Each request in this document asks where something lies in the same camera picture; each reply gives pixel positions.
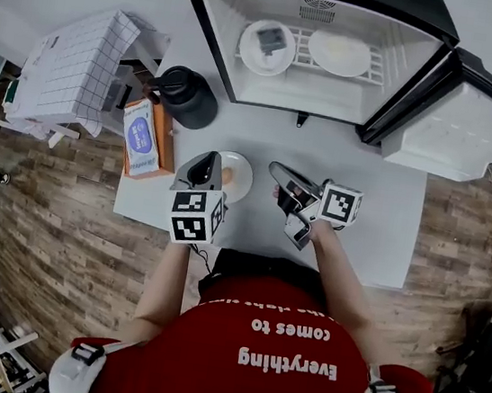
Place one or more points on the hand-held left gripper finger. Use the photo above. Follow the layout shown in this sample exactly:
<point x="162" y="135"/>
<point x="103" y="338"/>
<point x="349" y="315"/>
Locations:
<point x="183" y="173"/>
<point x="218" y="180"/>

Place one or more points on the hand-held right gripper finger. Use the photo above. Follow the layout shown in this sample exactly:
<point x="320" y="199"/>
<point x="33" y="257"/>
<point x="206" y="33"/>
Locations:
<point x="290" y="173"/>

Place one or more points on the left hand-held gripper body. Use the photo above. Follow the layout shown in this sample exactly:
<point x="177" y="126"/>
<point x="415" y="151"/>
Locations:
<point x="192" y="220"/>

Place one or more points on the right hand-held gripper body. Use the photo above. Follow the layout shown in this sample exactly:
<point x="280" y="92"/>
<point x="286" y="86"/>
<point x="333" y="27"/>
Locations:
<point x="340" y="204"/>

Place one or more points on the brown egg food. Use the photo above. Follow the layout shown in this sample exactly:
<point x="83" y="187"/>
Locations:
<point x="228" y="176"/>

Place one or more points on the white round plate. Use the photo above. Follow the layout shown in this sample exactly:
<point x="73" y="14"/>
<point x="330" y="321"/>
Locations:
<point x="264" y="66"/>
<point x="357" y="68"/>
<point x="241" y="181"/>

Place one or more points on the black mini fridge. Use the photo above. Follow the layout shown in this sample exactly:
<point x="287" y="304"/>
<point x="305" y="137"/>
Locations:
<point x="297" y="94"/>

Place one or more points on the dark grey square block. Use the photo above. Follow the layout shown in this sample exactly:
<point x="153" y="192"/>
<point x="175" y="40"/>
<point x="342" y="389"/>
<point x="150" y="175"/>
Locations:
<point x="269" y="40"/>

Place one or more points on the person's right forearm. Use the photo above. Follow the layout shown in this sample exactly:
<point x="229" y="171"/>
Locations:
<point x="342" y="286"/>

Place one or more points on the person's left forearm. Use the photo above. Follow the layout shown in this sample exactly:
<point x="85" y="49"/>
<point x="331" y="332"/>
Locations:
<point x="164" y="279"/>

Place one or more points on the person's right hand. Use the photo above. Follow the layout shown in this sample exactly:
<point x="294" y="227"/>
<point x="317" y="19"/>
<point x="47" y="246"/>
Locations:
<point x="276" y="191"/>

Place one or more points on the orange tissue box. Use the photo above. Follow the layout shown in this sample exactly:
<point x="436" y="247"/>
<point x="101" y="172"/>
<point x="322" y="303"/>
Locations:
<point x="168" y="148"/>

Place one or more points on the blue white wipes pack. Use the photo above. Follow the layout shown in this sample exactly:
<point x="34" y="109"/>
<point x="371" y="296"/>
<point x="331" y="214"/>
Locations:
<point x="140" y="140"/>

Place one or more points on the black thermos jug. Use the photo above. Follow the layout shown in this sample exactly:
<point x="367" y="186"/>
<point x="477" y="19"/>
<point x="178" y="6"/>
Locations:
<point x="191" y="101"/>

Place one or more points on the person's black trousers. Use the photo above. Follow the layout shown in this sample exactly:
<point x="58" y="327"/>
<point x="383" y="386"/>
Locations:
<point x="263" y="270"/>

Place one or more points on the clear storage bin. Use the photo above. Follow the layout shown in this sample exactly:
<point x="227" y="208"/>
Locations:
<point x="142" y="81"/>

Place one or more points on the white checked tablecloth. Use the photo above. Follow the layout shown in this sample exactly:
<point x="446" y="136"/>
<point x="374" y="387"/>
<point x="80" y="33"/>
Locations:
<point x="73" y="71"/>

